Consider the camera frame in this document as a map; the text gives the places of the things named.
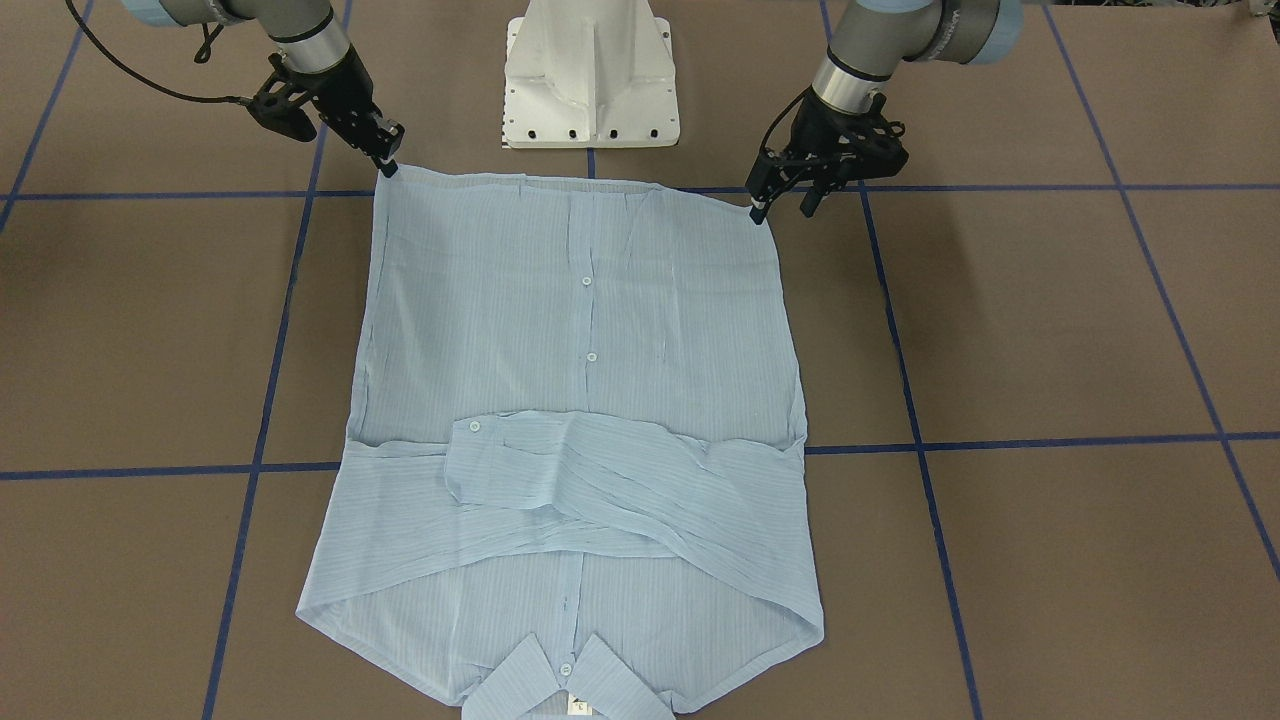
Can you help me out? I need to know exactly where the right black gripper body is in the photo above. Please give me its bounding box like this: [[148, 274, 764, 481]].
[[310, 50, 404, 161]]

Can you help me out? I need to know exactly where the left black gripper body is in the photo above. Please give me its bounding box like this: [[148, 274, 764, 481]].
[[746, 88, 881, 202]]

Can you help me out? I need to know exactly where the light blue button shirt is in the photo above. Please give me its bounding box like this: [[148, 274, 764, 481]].
[[296, 167, 826, 719]]

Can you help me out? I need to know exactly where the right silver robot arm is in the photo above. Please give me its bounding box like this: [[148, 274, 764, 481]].
[[123, 1, 404, 177]]

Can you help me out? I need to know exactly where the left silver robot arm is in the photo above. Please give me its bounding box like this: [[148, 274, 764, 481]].
[[745, 1, 1024, 225]]

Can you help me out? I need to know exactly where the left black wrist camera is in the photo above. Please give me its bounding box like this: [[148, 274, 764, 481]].
[[847, 113, 909, 181]]

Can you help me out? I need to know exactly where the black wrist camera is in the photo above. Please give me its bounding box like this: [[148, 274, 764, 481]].
[[847, 113, 909, 181], [246, 53, 324, 143]]

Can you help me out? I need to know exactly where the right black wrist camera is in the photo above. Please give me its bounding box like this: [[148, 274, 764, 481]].
[[246, 53, 324, 143]]

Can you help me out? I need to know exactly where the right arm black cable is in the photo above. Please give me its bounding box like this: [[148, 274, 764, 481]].
[[64, 0, 257, 108]]

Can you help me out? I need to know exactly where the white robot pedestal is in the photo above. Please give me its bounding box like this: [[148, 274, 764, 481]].
[[500, 1, 682, 150]]

